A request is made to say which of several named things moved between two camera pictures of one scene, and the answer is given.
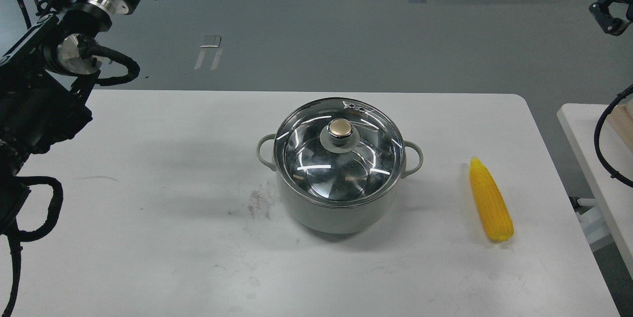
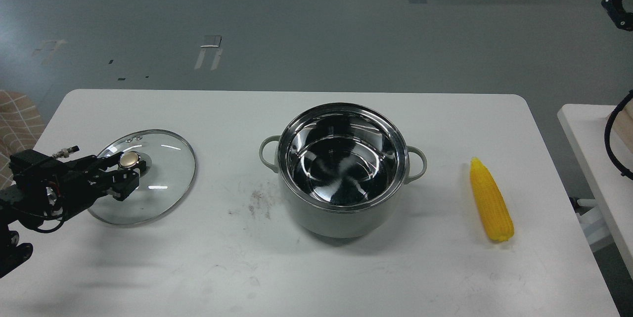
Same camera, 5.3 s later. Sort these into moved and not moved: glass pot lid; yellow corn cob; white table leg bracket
Moved: glass pot lid
Not moved: yellow corn cob; white table leg bracket
